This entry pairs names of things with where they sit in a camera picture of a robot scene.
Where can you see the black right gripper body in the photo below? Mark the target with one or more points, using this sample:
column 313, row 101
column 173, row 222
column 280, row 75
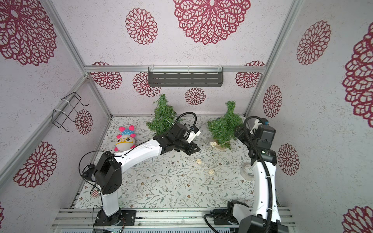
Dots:
column 242, row 133

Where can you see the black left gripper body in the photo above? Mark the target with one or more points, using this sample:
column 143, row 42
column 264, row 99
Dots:
column 183, row 145

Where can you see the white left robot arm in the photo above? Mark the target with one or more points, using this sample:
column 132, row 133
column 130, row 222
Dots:
column 107, row 174

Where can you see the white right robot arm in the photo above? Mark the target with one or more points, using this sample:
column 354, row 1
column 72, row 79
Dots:
column 263, row 217

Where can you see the left small green christmas tree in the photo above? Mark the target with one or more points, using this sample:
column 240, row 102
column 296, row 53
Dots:
column 163, row 118

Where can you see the small green christmas tree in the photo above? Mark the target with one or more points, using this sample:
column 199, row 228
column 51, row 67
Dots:
column 163, row 118
column 223, row 128

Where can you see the right small green christmas tree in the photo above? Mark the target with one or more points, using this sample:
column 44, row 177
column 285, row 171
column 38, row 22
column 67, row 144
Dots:
column 223, row 128

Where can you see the clear tape roll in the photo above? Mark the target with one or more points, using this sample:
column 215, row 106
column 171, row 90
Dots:
column 247, row 172

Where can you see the white pink plush toy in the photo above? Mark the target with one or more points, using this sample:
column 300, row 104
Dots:
column 125, row 139

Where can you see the black alarm clock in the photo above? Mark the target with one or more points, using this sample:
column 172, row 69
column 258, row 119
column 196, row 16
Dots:
column 88, row 173

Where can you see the grey wall shelf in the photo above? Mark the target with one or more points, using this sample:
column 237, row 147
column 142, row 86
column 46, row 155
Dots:
column 185, row 77

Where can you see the black wire wall rack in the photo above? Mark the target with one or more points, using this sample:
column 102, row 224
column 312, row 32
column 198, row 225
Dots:
column 60, row 116

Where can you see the metal base rail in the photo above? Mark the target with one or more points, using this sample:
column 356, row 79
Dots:
column 145, row 220

